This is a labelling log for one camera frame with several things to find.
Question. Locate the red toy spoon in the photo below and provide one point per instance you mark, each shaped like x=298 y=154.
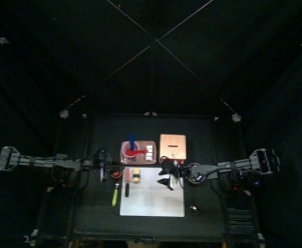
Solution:
x=140 y=151

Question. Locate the small steel bowl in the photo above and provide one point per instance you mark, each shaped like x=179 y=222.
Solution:
x=194 y=208

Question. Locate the black toy knife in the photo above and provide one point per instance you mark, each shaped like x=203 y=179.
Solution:
x=127 y=190

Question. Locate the yellow topped nigiri sushi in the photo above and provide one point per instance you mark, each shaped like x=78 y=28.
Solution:
x=136 y=175

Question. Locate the white text label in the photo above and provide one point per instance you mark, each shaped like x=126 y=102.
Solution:
x=240 y=219

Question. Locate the wooden box with red drawer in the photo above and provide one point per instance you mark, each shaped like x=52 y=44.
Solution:
x=174 y=147

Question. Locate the blue toy utensil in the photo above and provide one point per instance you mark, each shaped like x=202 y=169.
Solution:
x=132 y=140

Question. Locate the pink wooden tray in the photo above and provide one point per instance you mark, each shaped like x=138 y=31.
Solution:
x=146 y=162

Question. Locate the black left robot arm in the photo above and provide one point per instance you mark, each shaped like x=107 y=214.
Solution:
x=38 y=160

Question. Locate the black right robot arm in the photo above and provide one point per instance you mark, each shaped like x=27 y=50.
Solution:
x=236 y=164

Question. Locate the white cutting board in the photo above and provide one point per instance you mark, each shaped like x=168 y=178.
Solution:
x=151 y=197

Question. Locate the grey frame corner bracket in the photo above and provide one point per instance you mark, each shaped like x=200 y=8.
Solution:
x=236 y=117
x=64 y=113
x=3 y=41

